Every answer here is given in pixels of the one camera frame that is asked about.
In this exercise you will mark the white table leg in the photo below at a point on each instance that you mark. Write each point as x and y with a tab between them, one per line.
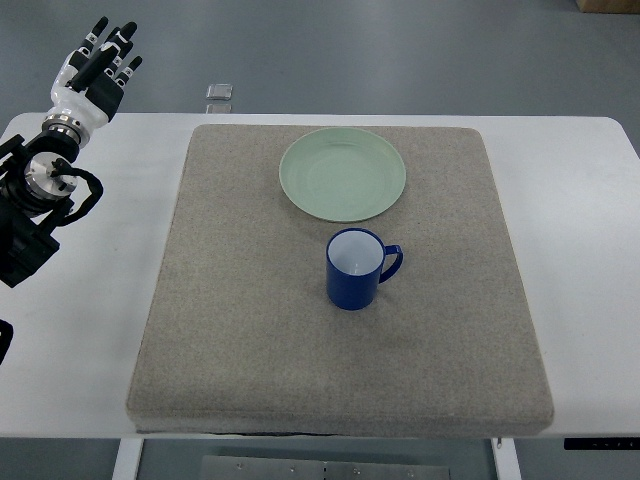
128	459
505	459

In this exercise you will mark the upper floor socket plate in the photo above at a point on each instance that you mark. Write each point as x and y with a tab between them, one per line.
219	92

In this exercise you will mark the black desk control panel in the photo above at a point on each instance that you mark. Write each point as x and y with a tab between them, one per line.
601	443

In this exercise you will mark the blue enamel mug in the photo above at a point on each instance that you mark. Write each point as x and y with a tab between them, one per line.
357	262

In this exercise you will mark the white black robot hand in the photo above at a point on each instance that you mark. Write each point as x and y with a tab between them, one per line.
89	88

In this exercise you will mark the white right table leg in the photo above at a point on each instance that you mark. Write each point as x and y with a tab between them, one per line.
505	459

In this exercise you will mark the cardboard box corner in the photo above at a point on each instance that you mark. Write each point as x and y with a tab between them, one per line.
609	6

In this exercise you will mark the green round plate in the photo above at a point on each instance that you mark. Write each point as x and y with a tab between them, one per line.
342	174

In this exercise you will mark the floor socket plate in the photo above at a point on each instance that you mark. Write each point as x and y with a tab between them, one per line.
219	92
218	108

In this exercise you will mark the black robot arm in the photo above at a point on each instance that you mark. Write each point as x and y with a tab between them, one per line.
41	190

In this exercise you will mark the white left table leg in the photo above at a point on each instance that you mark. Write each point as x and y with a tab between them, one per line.
128	459

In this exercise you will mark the beige fabric mat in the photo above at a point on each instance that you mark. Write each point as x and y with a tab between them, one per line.
242	338

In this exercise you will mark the lower floor socket plate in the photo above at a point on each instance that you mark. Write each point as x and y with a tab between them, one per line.
218	108

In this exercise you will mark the metal base plate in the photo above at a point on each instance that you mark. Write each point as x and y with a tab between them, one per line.
229	467

